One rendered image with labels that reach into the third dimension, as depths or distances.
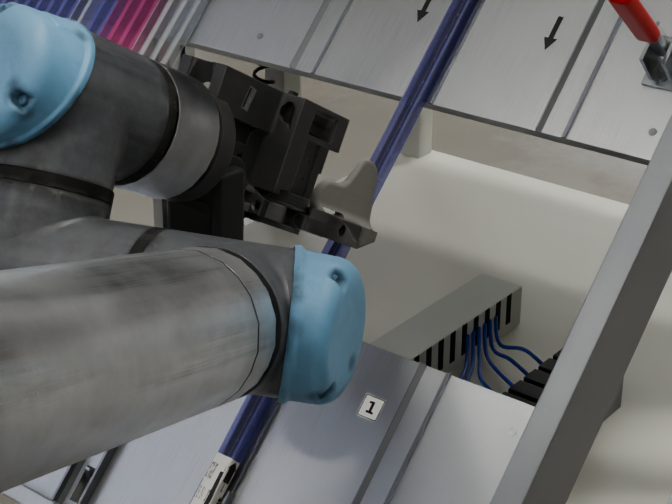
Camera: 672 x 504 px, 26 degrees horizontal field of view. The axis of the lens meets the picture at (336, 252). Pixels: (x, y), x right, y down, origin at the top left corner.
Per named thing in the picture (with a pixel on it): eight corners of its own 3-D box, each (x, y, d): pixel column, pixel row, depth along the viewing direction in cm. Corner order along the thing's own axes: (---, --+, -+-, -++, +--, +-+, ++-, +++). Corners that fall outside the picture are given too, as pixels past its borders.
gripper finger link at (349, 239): (379, 231, 96) (293, 200, 89) (371, 253, 96) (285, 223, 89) (328, 215, 99) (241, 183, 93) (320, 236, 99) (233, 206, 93)
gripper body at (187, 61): (359, 123, 94) (250, 70, 84) (316, 250, 94) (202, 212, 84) (269, 99, 98) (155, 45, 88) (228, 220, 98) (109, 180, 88)
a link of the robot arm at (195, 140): (153, 199, 80) (53, 165, 85) (203, 216, 84) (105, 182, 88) (197, 70, 80) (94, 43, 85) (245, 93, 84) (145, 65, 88)
